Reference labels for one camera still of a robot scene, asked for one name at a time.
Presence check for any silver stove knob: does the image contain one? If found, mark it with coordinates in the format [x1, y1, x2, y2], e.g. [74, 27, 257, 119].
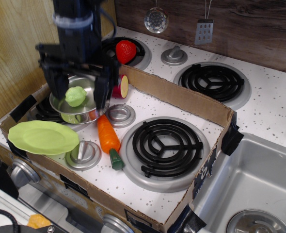
[160, 46, 188, 66]
[106, 104, 136, 129]
[65, 141, 101, 171]

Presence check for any black cable bottom left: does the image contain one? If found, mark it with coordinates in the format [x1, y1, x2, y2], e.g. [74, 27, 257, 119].
[0, 208, 19, 233]

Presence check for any silver metal sink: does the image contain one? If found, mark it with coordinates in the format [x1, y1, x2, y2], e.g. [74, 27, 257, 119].
[192, 133, 286, 233]

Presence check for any silver metal pot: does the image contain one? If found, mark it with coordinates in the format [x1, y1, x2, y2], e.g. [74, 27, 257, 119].
[49, 76, 110, 124]

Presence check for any orange toy carrot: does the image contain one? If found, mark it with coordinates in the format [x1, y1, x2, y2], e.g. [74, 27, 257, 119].
[97, 115, 124, 170]

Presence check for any black back left burner coil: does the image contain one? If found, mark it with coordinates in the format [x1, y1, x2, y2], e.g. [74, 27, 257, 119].
[102, 37, 145, 65]

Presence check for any black front right burner coil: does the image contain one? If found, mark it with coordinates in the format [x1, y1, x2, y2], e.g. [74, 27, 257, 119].
[132, 118, 204, 178]

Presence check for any black back right burner coil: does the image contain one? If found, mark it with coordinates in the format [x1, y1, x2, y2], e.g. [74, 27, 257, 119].
[177, 63, 245, 102]

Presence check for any silver back stove knob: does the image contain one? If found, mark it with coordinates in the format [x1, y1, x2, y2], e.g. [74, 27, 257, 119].
[160, 46, 188, 66]

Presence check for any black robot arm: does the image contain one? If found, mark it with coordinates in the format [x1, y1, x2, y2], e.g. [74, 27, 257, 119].
[36, 0, 120, 113]

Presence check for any silver centre stove knob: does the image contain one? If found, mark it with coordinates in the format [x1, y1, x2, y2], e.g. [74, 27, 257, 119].
[106, 104, 136, 129]

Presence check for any silver sink drain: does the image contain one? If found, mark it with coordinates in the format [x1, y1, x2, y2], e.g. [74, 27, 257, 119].
[226, 209, 286, 233]

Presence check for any orange object bottom left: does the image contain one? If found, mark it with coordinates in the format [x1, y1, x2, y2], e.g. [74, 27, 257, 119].
[27, 214, 51, 229]

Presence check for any light green toy broccoli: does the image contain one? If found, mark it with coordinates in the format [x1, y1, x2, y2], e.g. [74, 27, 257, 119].
[65, 86, 87, 107]

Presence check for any black burner coil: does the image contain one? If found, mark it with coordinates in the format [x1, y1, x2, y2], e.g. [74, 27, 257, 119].
[132, 118, 204, 178]
[177, 63, 245, 102]
[102, 37, 145, 65]
[35, 96, 64, 123]

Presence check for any silver oven knob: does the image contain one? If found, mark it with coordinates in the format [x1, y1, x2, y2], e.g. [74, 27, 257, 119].
[101, 214, 128, 233]
[11, 159, 41, 188]

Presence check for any silver oven knob middle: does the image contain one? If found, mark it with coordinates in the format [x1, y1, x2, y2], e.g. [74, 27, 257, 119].
[101, 214, 128, 233]

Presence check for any silver oven knob left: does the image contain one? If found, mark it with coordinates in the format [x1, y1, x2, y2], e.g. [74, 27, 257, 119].
[11, 159, 41, 188]

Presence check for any hanging silver slotted spatula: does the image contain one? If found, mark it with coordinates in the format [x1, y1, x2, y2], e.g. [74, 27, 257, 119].
[194, 0, 214, 45]

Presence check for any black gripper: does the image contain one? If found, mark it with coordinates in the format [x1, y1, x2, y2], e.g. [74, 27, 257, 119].
[35, 21, 120, 111]

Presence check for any silver front stove knob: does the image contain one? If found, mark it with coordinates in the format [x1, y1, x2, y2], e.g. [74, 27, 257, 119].
[65, 141, 101, 171]

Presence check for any red halved toy fruit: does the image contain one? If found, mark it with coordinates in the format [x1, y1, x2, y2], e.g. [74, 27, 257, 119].
[112, 75, 129, 99]

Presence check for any red toy strawberry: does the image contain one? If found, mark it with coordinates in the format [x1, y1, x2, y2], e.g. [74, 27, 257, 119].
[115, 40, 137, 64]

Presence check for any black front left burner coil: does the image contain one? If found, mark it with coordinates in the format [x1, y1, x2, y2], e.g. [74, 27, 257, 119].
[35, 96, 64, 123]

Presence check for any brown cardboard fence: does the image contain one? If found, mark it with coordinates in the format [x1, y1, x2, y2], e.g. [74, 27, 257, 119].
[0, 66, 235, 233]

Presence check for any light green plastic plate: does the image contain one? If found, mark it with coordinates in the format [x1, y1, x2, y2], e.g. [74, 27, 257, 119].
[8, 120, 79, 155]

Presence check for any hanging silver strainer ladle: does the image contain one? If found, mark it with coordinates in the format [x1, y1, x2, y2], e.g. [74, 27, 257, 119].
[144, 0, 169, 34]

